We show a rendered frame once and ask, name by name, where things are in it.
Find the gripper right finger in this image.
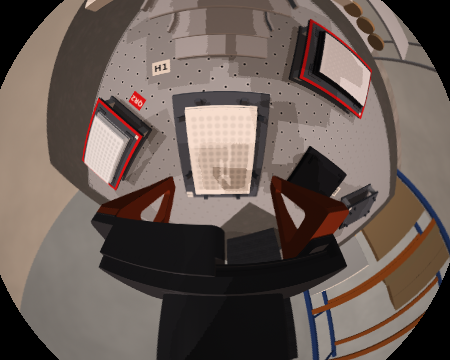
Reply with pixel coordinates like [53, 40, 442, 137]
[270, 176, 349, 259]

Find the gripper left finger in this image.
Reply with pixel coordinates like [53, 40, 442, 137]
[96, 176, 175, 223]

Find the dark grey flat nest with red border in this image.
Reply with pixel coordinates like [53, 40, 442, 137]
[82, 96, 152, 190]

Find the grey shelf rack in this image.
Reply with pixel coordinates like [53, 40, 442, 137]
[140, 0, 300, 60]

